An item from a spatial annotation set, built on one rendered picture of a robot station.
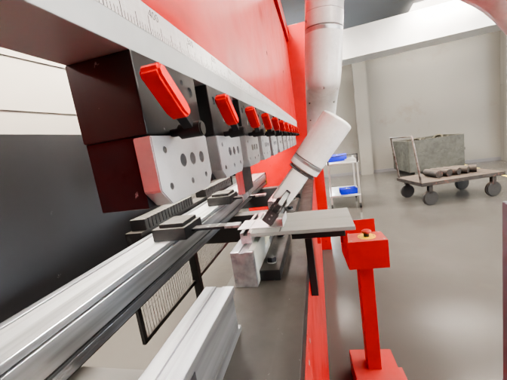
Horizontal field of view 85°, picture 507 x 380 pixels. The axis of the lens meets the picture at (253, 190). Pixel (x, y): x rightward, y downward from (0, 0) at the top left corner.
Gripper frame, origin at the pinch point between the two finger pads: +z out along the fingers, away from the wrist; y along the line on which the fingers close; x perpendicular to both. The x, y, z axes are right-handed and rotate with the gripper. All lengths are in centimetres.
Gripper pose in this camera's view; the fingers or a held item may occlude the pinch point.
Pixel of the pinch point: (271, 215)
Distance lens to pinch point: 79.3
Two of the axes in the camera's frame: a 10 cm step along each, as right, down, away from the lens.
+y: -2.2, 1.9, -9.6
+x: 8.3, 5.6, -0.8
